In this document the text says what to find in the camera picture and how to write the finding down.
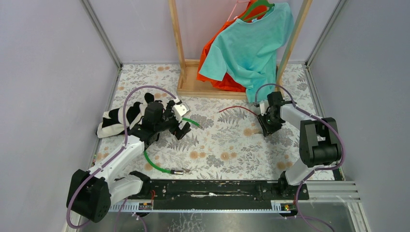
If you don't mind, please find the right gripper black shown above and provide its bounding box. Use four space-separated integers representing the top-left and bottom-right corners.
256 110 282 137

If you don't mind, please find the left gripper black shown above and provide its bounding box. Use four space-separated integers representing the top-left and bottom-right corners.
155 101 191 140

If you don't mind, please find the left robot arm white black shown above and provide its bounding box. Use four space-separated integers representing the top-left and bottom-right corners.
66 99 190 223

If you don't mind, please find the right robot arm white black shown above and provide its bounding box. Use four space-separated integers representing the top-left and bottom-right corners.
258 91 342 199

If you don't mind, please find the wooden clothes rack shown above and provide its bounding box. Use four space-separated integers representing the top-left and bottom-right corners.
168 0 313 100

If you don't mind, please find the floral table mat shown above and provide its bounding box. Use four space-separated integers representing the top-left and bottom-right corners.
111 64 317 180

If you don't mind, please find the teal t-shirt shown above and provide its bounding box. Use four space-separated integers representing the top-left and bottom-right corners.
198 2 294 102

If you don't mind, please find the pink hanger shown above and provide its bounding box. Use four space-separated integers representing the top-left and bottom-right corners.
226 0 250 21

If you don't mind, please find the orange garment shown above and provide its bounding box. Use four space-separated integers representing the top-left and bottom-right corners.
196 0 273 93

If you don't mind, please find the green hanger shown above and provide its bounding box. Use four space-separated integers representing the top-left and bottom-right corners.
240 0 275 22

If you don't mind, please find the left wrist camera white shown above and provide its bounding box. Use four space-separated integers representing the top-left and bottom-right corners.
172 103 190 120

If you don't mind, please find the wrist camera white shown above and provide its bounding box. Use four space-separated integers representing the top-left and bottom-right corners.
172 103 190 120
259 101 269 116

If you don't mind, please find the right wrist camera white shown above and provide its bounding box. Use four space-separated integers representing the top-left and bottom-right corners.
259 101 269 116

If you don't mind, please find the red cable lock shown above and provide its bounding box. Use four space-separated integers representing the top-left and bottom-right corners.
218 105 257 116

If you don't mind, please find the green cable lock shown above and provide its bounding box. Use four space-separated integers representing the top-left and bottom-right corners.
143 117 204 175

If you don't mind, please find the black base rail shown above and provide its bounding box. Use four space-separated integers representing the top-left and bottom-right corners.
129 179 309 204

